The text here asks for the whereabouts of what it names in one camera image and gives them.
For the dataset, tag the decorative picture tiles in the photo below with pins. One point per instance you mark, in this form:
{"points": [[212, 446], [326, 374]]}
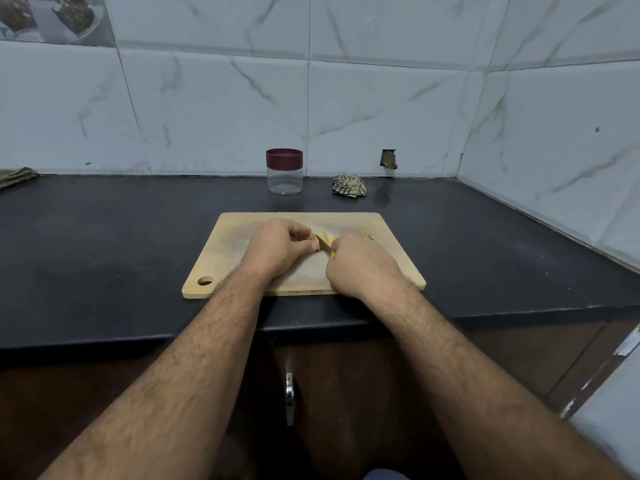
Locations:
{"points": [[55, 17]]}

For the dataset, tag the person's blue clothing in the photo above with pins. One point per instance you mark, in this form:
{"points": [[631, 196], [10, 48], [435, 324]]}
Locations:
{"points": [[386, 475]]}

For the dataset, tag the wooden cutting board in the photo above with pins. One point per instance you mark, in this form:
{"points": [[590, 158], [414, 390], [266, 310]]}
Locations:
{"points": [[225, 255]]}

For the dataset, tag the person's left hand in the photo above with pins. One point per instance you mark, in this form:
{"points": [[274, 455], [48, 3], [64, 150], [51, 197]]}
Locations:
{"points": [[275, 247]]}

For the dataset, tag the clear jar maroon lid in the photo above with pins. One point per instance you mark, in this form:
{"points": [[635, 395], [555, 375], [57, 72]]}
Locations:
{"points": [[285, 183]]}

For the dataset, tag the person's left forearm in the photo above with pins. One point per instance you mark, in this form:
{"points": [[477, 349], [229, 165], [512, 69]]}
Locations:
{"points": [[160, 395]]}

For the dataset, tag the person's right forearm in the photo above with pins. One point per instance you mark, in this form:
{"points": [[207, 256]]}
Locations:
{"points": [[490, 395]]}

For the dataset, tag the beige ginger root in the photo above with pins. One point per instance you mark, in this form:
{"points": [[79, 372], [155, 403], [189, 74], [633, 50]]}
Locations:
{"points": [[324, 238]]}

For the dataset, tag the crumpled patterned cloth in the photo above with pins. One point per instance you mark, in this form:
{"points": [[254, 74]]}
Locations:
{"points": [[349, 186]]}

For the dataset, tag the black countertop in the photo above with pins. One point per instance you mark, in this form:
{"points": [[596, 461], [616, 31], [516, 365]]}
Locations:
{"points": [[90, 255]]}

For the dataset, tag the brown wooden cabinet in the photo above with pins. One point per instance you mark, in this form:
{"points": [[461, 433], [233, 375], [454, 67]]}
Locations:
{"points": [[330, 415]]}

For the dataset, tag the small ginger peel scraps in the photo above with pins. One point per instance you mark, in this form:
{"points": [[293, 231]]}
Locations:
{"points": [[366, 235]]}

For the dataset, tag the folded green cloth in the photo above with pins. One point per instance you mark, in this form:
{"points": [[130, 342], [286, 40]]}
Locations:
{"points": [[18, 177]]}

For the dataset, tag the person's right hand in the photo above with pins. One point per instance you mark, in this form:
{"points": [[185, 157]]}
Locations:
{"points": [[362, 267]]}

